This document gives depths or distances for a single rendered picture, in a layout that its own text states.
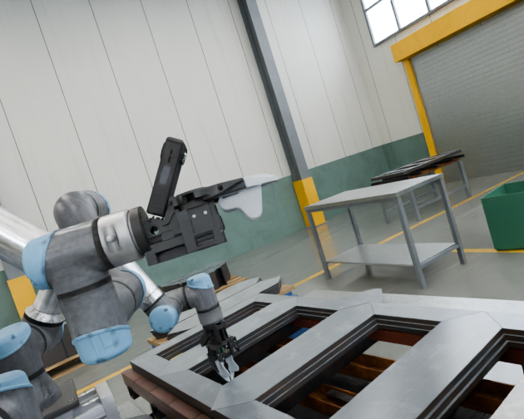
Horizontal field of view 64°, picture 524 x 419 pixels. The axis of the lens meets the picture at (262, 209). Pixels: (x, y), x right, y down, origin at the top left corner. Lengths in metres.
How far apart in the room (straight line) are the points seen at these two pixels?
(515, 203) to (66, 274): 4.37
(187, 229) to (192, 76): 8.85
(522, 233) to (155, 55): 7.30
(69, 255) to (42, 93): 8.07
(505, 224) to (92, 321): 4.43
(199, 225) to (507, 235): 4.38
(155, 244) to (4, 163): 7.77
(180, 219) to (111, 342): 0.19
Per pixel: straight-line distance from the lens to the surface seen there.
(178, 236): 0.59
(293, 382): 1.36
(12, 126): 8.46
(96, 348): 0.63
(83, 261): 0.61
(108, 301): 0.63
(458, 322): 1.42
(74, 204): 1.24
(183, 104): 9.09
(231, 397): 1.36
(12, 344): 1.35
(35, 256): 0.63
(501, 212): 4.74
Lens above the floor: 1.46
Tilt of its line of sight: 4 degrees down
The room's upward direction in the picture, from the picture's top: 18 degrees counter-clockwise
